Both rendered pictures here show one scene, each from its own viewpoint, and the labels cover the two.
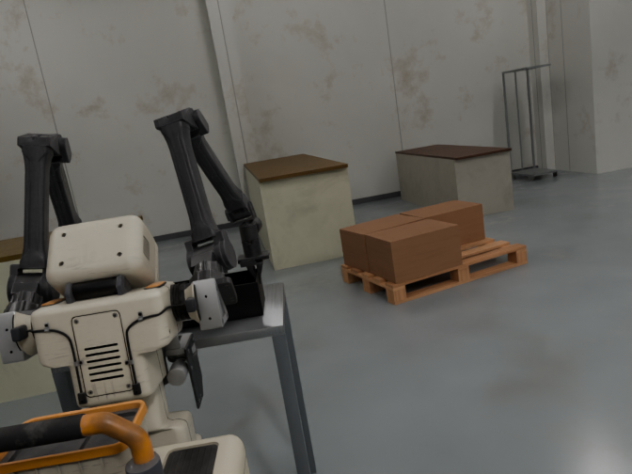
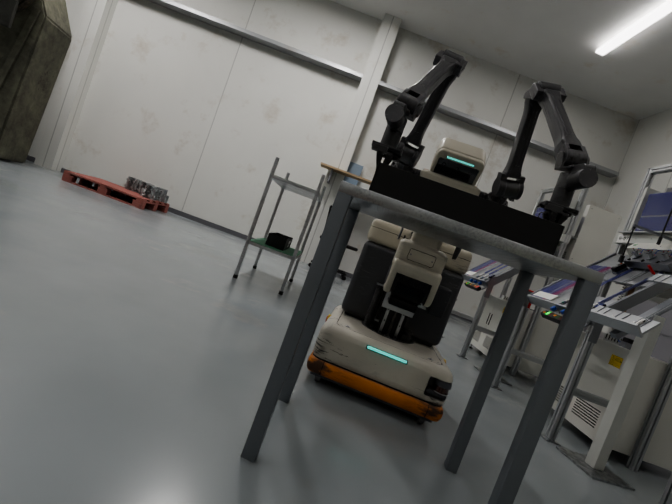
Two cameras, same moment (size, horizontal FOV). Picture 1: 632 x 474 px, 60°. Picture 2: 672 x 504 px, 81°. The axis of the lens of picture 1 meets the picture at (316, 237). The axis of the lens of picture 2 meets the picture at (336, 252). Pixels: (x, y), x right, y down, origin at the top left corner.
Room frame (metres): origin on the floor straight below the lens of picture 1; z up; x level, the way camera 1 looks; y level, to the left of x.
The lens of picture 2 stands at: (3.02, 0.33, 0.66)
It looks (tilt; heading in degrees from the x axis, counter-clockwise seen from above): 3 degrees down; 187
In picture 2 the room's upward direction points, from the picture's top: 20 degrees clockwise
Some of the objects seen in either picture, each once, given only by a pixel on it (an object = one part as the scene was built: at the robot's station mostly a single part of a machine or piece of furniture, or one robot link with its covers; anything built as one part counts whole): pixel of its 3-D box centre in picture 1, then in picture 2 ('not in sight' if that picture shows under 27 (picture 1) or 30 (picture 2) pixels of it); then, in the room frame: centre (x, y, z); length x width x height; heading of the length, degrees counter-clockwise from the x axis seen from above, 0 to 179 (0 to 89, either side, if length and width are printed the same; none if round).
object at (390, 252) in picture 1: (429, 245); not in sight; (4.30, -0.90, 0.23); 1.27 x 0.87 x 0.46; 110
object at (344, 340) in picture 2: not in sight; (379, 353); (0.98, 0.47, 0.16); 0.67 x 0.64 x 0.25; 1
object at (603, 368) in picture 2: not in sight; (620, 396); (0.25, 2.07, 0.31); 0.70 x 0.65 x 0.62; 9
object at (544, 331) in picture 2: not in sight; (512, 299); (-1.14, 1.68, 0.66); 1.01 x 0.73 x 1.31; 99
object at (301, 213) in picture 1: (292, 201); not in sight; (6.46, 0.21, 0.45); 2.66 x 0.86 x 0.91; 9
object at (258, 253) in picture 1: (252, 249); (389, 142); (1.73, 0.21, 1.00); 0.10 x 0.07 x 0.07; 92
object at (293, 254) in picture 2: not in sight; (285, 227); (-0.71, -0.68, 0.55); 0.91 x 0.46 x 1.10; 9
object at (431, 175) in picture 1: (448, 177); not in sight; (7.07, -1.83, 0.36); 2.08 x 0.67 x 0.71; 9
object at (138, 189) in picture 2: not in sight; (121, 186); (-2.72, -3.94, 0.18); 1.31 x 0.91 x 0.37; 99
